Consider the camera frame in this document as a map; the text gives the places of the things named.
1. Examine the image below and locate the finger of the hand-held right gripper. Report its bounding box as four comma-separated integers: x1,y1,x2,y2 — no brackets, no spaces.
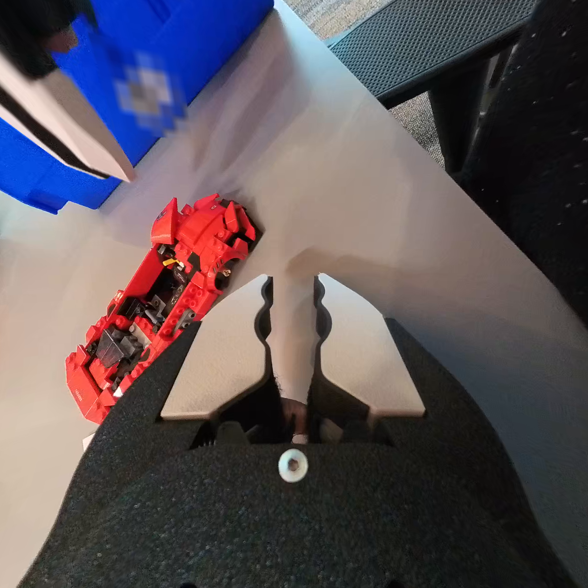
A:
0,55,137,183
0,89,111,180

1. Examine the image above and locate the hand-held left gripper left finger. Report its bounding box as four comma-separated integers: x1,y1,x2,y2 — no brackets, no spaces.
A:
159,274,276,430

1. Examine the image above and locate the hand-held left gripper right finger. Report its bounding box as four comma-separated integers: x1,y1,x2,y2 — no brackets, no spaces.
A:
312,273,426,430

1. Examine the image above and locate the red lego car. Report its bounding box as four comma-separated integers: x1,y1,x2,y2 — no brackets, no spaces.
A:
64,193,263,425

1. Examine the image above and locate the blue plastic bin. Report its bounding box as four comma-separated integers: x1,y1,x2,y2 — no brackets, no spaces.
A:
0,0,276,215

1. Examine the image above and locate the black mesh chair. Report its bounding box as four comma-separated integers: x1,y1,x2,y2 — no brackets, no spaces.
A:
448,0,588,328
327,0,538,175

